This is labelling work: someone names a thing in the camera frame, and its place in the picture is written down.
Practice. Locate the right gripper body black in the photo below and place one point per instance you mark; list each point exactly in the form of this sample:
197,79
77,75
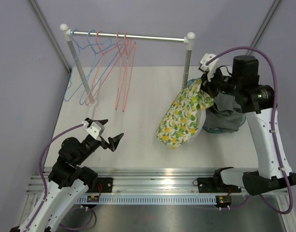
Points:
219,83

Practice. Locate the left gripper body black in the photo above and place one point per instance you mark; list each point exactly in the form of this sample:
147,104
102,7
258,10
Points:
104,143

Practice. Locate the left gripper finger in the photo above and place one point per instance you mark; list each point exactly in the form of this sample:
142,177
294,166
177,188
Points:
114,142
90,121

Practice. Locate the plain grey skirt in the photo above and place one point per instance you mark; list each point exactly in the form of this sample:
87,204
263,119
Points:
225,113

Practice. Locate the blue wire hanger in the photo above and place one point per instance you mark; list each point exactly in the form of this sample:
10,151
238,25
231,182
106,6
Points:
94,64
75,50

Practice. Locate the lemon print skirt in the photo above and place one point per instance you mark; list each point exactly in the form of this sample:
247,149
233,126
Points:
185,117

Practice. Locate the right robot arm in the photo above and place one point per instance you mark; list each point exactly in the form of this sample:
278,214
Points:
256,101

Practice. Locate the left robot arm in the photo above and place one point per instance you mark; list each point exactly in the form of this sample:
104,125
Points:
68,180

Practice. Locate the clothes rack silver white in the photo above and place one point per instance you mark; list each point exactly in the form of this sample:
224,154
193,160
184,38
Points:
107,42

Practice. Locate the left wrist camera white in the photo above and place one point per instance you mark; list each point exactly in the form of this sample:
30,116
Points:
94,129

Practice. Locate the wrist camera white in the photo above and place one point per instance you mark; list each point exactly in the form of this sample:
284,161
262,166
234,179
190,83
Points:
94,129
208,64

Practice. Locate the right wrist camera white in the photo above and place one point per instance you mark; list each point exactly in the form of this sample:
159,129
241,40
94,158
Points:
208,64

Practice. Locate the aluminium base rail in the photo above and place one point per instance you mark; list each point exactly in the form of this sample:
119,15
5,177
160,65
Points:
154,181

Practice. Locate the white slotted cable duct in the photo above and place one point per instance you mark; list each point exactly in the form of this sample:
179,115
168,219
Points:
148,200

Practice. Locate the right frame post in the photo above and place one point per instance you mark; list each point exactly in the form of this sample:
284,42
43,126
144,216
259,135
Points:
271,12

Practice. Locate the frame post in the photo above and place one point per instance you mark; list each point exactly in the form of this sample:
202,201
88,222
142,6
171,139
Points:
271,12
49,34

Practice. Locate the left frame post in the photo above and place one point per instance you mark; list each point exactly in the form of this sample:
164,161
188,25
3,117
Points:
49,34

